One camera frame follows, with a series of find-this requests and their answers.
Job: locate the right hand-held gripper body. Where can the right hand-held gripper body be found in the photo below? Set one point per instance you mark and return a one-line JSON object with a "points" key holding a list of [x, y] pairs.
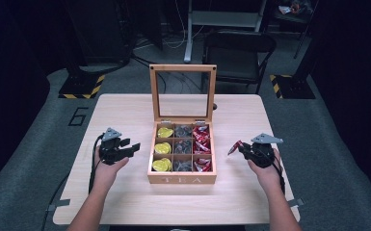
{"points": [[261, 154]]}

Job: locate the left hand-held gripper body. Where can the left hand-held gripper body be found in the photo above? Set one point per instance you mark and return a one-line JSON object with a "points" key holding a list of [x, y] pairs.
{"points": [[111, 150]]}

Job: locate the red tea sachet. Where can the red tea sachet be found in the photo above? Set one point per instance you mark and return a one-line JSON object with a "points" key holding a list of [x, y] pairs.
{"points": [[234, 147]]}

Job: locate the pile of red packets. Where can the pile of red packets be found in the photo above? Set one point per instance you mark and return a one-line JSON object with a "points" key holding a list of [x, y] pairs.
{"points": [[201, 146]]}

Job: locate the wooden tea box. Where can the wooden tea box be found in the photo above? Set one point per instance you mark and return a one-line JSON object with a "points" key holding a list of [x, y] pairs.
{"points": [[181, 178]]}

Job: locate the person's right hand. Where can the person's right hand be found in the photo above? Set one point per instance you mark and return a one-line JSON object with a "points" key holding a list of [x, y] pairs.
{"points": [[268, 176]]}

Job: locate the person's left hand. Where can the person's left hand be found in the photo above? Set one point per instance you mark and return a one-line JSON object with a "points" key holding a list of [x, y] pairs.
{"points": [[107, 174]]}

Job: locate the pile of yellow packets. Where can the pile of yellow packets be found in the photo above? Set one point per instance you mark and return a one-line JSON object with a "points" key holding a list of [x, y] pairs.
{"points": [[163, 148]]}

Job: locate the black table grommet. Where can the black table grommet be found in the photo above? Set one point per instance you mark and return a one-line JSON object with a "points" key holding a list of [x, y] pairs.
{"points": [[215, 106]]}

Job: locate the pile of black packets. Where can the pile of black packets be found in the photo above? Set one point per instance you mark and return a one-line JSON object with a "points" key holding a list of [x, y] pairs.
{"points": [[183, 147]]}

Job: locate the grey tape strip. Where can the grey tape strip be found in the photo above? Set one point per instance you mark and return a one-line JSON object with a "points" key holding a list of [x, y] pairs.
{"points": [[297, 202], [59, 204]]}

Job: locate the hazard-striped stand base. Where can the hazard-striped stand base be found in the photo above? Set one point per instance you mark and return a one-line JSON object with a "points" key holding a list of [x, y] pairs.
{"points": [[294, 87], [80, 87]]}

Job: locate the black folding chair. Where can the black folding chair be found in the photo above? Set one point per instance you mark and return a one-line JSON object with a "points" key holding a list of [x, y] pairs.
{"points": [[241, 61]]}

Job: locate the dark curtain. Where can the dark curtain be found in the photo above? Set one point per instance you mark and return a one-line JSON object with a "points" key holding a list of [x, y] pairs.
{"points": [[9, 96], [353, 96]]}

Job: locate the black equipment cabinet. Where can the black equipment cabinet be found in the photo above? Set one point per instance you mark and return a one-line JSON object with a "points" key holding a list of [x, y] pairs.
{"points": [[99, 32]]}

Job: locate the cluttered dark shelf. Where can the cluttered dark shelf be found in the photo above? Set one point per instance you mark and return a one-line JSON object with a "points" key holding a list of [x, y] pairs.
{"points": [[297, 8]]}

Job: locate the white desk frame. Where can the white desk frame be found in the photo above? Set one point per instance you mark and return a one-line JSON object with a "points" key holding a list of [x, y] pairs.
{"points": [[221, 18]]}

